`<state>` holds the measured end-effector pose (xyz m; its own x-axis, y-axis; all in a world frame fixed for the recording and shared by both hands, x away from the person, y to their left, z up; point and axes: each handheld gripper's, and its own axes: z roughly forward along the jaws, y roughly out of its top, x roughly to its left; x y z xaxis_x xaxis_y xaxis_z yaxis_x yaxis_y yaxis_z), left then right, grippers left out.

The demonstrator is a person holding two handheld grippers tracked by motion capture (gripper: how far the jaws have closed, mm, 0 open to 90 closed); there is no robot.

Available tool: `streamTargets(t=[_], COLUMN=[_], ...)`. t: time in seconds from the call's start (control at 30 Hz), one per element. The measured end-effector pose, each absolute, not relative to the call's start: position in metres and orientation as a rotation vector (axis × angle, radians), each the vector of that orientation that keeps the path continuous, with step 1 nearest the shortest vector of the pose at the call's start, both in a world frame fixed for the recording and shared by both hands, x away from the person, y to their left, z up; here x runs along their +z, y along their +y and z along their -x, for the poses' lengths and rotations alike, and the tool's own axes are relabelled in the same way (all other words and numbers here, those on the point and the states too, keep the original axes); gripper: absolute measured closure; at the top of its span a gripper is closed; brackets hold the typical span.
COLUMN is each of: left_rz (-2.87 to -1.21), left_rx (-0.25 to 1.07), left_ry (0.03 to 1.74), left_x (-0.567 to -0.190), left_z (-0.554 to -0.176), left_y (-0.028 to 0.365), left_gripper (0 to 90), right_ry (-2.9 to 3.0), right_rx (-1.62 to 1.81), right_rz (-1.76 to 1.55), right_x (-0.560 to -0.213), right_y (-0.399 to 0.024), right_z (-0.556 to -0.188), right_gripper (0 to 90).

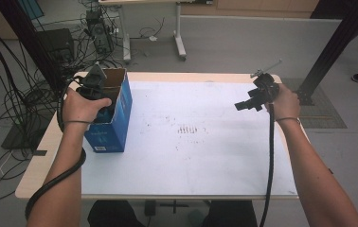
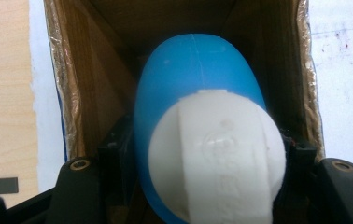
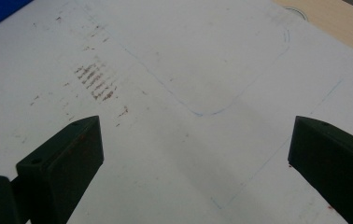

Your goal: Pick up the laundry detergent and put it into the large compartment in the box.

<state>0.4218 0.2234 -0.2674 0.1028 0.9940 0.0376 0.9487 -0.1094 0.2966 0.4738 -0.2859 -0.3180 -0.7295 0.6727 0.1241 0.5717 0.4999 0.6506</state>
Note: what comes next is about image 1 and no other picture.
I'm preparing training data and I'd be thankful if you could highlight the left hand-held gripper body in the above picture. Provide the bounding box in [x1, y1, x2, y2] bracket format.
[77, 61, 109, 100]

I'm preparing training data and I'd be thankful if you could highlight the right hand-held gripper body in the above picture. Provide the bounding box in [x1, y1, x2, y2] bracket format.
[250, 59, 283, 112]

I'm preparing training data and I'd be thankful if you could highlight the blue cardboard box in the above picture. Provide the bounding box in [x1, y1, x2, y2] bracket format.
[83, 67, 134, 154]

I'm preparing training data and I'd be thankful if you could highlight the person's right hand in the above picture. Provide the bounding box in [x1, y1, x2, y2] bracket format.
[264, 83, 301, 121]

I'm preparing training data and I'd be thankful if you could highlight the person's left hand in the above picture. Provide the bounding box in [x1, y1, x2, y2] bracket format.
[63, 88, 113, 123]

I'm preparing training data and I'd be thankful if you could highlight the thin right wrist band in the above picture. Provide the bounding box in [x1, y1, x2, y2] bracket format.
[276, 116, 301, 125]

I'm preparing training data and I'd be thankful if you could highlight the thin wrist band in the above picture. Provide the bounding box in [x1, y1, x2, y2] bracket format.
[63, 119, 92, 125]
[276, 116, 301, 125]

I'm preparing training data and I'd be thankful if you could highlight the thin left wrist band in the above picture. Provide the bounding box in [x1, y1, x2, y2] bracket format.
[63, 119, 92, 125]

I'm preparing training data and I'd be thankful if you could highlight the computer tower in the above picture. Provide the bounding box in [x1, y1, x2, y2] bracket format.
[85, 9, 115, 55]

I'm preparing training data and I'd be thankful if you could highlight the black box on floor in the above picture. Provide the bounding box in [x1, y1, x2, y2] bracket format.
[38, 27, 76, 64]

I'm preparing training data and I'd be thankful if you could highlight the grey floor mat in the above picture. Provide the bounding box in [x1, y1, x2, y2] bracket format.
[280, 78, 348, 130]

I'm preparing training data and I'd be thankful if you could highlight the white table mat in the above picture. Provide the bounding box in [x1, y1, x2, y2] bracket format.
[81, 80, 298, 197]

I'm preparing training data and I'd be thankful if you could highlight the black floor mat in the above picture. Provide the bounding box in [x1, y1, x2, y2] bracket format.
[1, 108, 53, 151]

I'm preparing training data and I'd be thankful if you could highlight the person's right leg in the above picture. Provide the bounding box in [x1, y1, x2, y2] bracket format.
[204, 200, 259, 227]

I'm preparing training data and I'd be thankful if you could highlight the person's leg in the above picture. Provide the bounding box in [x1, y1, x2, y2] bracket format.
[204, 200, 259, 227]
[86, 200, 145, 227]

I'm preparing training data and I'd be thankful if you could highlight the person's left leg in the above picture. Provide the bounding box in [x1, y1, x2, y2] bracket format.
[86, 200, 145, 227]

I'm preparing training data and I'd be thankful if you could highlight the black table base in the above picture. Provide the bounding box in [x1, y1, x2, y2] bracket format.
[144, 200, 189, 218]

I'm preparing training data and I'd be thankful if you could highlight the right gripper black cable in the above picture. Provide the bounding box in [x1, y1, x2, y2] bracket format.
[259, 103, 276, 227]

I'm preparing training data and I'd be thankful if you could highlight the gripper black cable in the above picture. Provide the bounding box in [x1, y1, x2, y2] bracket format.
[259, 103, 276, 227]
[25, 77, 88, 221]

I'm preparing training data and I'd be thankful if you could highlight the black metal stand post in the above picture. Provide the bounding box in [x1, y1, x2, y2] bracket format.
[0, 0, 67, 93]
[295, 0, 358, 107]

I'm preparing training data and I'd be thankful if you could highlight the bundle of black floor cables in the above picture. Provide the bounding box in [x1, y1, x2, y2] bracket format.
[0, 0, 166, 202]

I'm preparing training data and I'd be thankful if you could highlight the white desk frame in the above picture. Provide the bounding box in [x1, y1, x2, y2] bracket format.
[99, 0, 214, 62]

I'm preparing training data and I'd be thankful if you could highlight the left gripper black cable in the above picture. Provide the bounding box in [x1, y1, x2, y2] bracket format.
[25, 77, 88, 221]

